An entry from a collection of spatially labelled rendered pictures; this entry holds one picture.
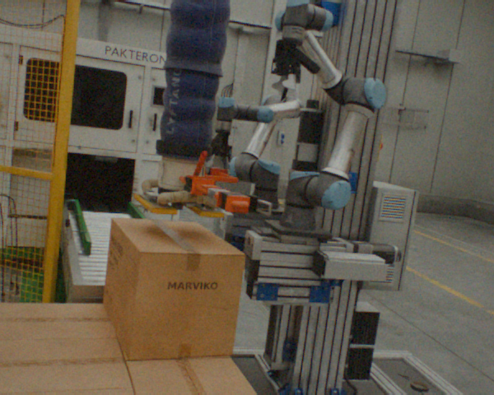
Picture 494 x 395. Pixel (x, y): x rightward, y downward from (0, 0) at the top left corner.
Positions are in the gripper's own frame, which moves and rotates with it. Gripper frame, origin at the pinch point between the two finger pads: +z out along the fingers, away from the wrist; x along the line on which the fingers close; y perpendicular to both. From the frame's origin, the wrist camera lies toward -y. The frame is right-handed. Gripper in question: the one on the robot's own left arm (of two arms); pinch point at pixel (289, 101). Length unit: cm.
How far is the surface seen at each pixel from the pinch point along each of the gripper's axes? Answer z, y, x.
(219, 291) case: 72, 14, -8
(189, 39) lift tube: -18.6, 33.4, -25.6
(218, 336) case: 90, 12, -9
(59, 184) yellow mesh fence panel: 57, 81, -143
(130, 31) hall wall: -145, 22, -956
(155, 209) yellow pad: 45, 40, -18
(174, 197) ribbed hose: 39, 34, -16
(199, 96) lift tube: 1.5, 27.0, -27.1
